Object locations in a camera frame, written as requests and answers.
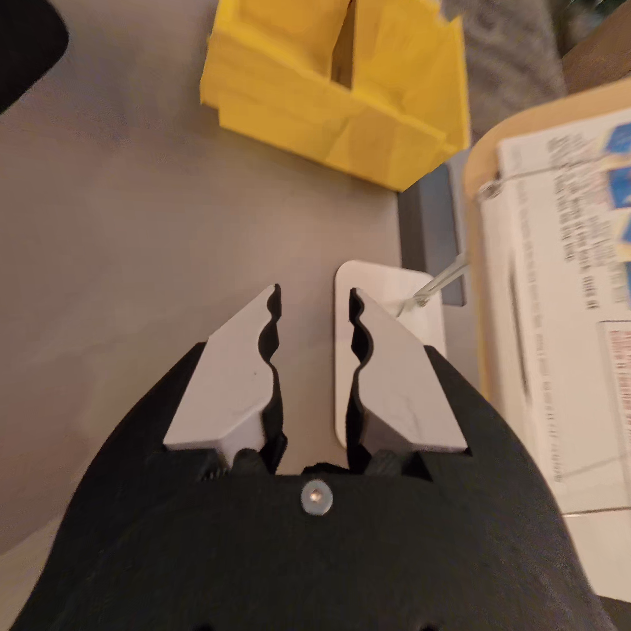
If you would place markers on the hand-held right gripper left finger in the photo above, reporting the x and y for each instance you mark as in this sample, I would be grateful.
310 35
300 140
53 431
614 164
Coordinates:
222 394

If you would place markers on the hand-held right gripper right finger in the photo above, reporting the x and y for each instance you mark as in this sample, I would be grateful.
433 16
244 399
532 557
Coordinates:
409 394

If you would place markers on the yellow plastic bin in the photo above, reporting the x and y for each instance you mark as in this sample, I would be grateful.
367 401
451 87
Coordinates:
296 123

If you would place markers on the white stand base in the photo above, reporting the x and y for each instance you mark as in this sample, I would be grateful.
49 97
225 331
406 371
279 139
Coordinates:
379 278

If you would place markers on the wooden instruction board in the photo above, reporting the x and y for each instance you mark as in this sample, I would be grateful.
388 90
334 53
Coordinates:
567 109

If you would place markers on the brown blurred object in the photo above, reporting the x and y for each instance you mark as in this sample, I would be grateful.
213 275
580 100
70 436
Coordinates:
601 64

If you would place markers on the black textured pad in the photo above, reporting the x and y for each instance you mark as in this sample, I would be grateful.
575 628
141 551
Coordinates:
24 44

